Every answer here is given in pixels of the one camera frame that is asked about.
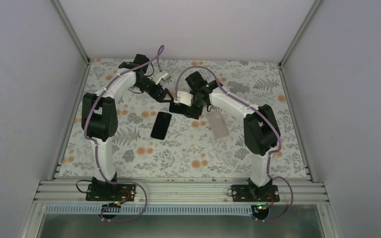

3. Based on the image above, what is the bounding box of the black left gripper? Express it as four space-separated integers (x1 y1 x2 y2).
134 77 174 103

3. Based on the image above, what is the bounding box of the phone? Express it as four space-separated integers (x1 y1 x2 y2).
169 102 188 115

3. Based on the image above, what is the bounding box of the cream phone case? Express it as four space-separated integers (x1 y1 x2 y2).
207 111 230 139

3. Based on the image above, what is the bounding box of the black smartphone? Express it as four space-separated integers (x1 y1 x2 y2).
150 112 172 140

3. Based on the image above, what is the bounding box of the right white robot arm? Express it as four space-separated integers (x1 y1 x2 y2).
177 71 280 202

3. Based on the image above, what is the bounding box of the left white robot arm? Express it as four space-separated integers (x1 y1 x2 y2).
81 54 171 201

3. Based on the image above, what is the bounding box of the floral patterned table mat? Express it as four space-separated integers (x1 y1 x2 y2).
58 58 310 179

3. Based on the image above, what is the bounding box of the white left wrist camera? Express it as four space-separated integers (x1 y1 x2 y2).
152 71 171 84

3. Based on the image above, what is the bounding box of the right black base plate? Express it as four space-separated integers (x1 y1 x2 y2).
231 184 280 202

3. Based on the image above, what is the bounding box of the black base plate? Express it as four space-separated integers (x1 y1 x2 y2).
85 183 136 202
231 184 280 202

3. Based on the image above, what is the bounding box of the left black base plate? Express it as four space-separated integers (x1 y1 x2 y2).
85 183 136 202

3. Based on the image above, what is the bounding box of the aluminium frame left rail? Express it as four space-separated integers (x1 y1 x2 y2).
48 0 90 181

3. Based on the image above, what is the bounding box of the aluminium frame rail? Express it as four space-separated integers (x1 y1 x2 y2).
48 0 90 181
279 0 323 183

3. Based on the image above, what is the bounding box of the white slotted cable duct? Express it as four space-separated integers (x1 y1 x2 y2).
44 204 252 216

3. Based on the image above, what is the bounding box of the aluminium front rail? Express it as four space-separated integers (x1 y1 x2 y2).
33 179 329 205

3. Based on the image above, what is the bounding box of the aluminium frame right rail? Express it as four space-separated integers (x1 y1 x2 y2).
279 0 323 183

